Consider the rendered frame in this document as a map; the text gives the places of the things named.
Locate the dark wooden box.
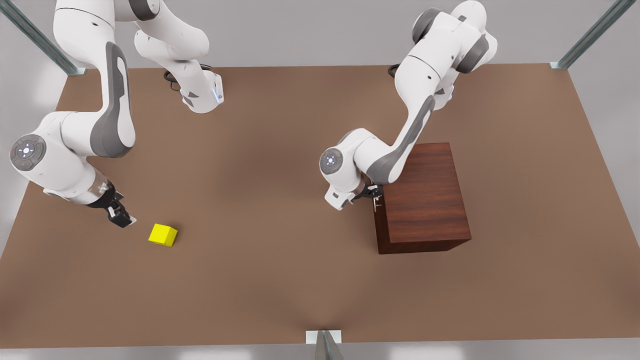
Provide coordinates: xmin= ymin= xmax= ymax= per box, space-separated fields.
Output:
xmin=368 ymin=142 xmax=473 ymax=255

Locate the yellow cube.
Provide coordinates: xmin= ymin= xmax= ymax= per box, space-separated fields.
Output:
xmin=148 ymin=223 xmax=179 ymax=248

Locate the silver frame post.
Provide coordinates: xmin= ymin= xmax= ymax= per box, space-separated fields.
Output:
xmin=305 ymin=329 xmax=345 ymax=360
xmin=0 ymin=0 xmax=87 ymax=76
xmin=549 ymin=0 xmax=638 ymax=70

